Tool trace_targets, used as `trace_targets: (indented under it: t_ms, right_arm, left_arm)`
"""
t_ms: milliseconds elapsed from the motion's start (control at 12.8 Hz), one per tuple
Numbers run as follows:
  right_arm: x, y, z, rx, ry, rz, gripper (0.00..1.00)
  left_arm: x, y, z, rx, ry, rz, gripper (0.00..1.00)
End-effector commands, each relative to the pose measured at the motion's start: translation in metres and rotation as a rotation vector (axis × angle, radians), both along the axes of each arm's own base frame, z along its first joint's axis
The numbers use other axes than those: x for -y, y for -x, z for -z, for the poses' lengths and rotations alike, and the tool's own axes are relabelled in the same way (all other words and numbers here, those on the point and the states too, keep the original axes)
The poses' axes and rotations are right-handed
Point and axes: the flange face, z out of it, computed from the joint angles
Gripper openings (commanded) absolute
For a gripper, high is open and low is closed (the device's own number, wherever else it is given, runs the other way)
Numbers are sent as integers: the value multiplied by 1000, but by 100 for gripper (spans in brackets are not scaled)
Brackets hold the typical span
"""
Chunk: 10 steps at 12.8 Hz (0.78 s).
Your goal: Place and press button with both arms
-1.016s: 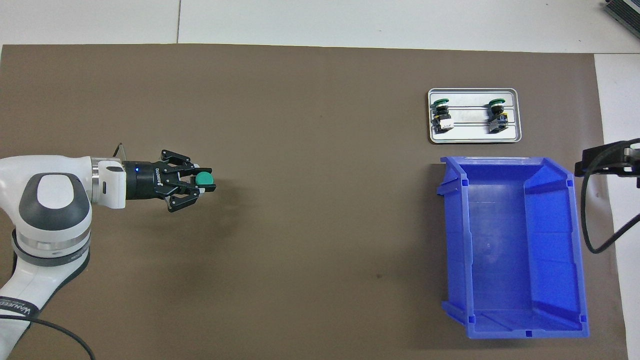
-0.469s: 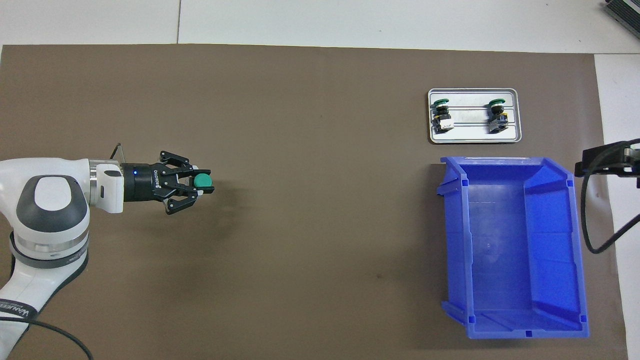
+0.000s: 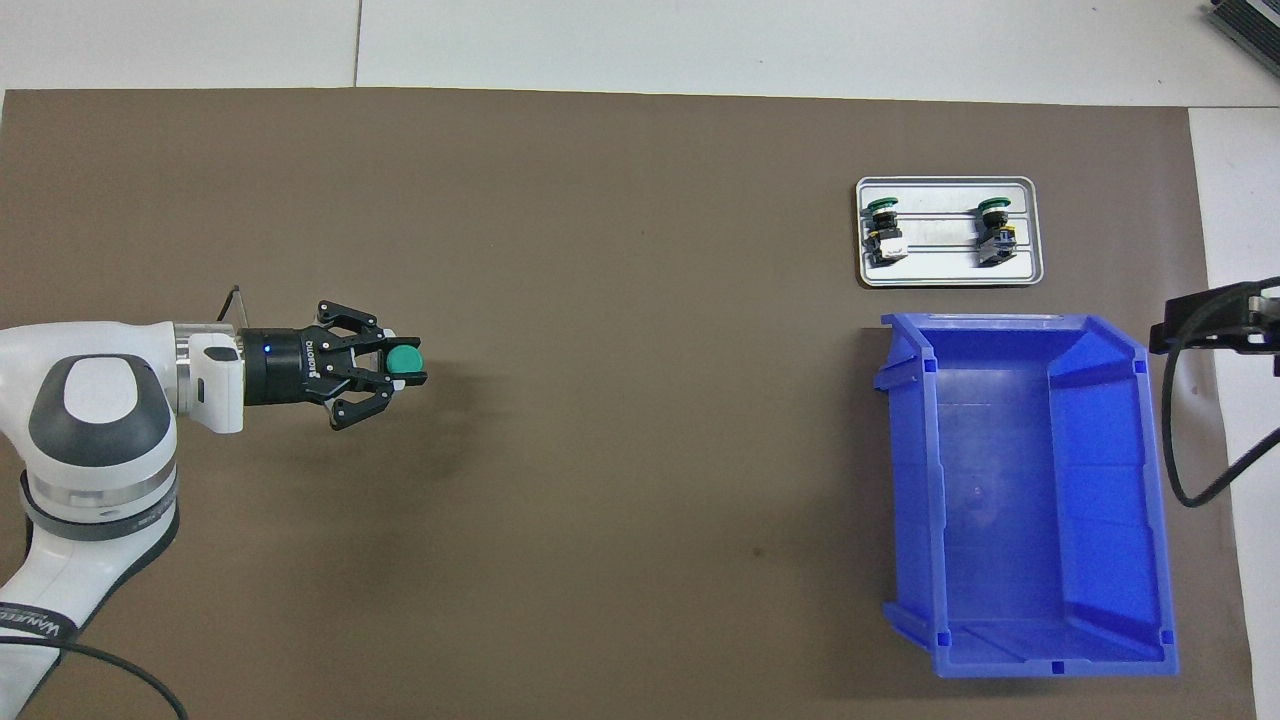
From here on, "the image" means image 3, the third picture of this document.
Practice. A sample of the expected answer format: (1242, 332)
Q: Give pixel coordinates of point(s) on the grey metal tray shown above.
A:
(940, 270)

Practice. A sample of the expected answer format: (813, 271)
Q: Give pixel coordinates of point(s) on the grey ribbed device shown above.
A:
(1250, 25)

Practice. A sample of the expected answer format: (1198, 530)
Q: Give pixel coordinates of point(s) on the brown table mat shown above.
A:
(600, 500)

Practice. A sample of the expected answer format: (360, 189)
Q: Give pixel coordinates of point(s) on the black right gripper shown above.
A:
(1275, 330)

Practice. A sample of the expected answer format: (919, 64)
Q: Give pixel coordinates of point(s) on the blue plastic storage bin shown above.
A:
(1000, 520)

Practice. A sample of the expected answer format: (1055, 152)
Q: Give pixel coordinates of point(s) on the green push button switch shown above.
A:
(881, 208)
(405, 360)
(993, 208)

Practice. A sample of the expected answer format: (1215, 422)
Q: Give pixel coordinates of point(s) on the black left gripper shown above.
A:
(290, 368)

